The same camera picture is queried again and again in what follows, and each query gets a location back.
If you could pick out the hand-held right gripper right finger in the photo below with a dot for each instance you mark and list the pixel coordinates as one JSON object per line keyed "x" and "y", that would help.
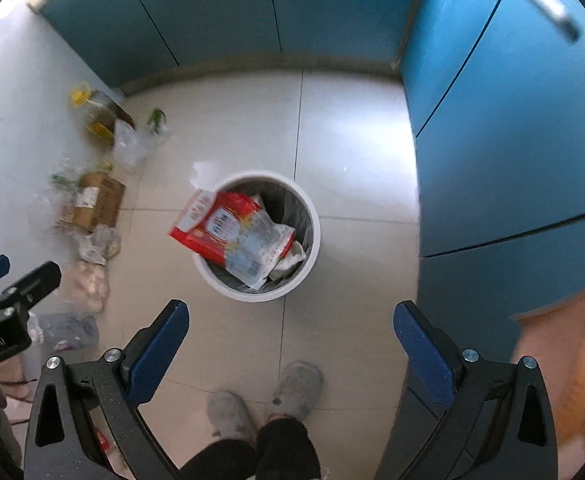
{"x": 422, "y": 355}

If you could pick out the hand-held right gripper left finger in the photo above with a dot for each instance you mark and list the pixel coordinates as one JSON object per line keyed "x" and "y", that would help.
{"x": 165, "y": 355}

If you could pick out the white round trash bin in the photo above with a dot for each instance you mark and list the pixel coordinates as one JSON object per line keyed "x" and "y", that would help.
{"x": 222, "y": 287}

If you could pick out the red and white snack bag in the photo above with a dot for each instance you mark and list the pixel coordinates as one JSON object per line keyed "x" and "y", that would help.
{"x": 212, "y": 230}

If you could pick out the pinkish bag of produce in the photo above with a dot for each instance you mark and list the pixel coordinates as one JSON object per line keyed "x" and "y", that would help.
{"x": 87, "y": 287}

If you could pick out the clear purple plastic bag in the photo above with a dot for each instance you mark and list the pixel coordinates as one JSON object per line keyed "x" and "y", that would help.
{"x": 67, "y": 332}

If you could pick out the small crumpled plastic bag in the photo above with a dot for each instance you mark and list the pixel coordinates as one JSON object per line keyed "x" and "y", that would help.
{"x": 100, "y": 245}

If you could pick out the clear plastic bag with vegetables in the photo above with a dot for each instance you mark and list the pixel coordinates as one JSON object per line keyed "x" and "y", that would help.
{"x": 55, "y": 195}

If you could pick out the grey fuzzy slipper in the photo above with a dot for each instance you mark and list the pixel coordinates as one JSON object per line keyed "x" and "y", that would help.
{"x": 297, "y": 390}
{"x": 230, "y": 415}

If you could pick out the cardboard box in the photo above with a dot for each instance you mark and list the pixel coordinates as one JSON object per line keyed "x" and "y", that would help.
{"x": 102, "y": 205}

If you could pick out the person's left leg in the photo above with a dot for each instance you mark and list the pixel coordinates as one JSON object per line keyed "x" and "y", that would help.
{"x": 222, "y": 462}

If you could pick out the person's leg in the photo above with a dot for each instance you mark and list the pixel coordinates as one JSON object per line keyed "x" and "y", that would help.
{"x": 222, "y": 462}
{"x": 287, "y": 450}

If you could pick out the person's right leg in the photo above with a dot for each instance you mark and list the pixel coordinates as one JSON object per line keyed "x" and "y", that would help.
{"x": 287, "y": 450}

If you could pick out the crumpled white paper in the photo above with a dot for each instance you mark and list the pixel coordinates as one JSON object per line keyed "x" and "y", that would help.
{"x": 292, "y": 260}

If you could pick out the clear plastic bag with greens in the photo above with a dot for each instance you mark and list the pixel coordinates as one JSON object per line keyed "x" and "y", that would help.
{"x": 137, "y": 147}

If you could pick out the oil bottle with yellow cap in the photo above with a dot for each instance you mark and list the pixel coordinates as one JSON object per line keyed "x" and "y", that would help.
{"x": 100, "y": 110}

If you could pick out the grey bin liner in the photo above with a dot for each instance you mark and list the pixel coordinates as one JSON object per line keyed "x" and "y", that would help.
{"x": 297, "y": 210}

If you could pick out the blue tall cabinet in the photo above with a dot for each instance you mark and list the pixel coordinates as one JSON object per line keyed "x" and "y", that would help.
{"x": 497, "y": 135}

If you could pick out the blue cabinet row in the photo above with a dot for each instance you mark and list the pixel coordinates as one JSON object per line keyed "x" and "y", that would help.
{"x": 222, "y": 10}

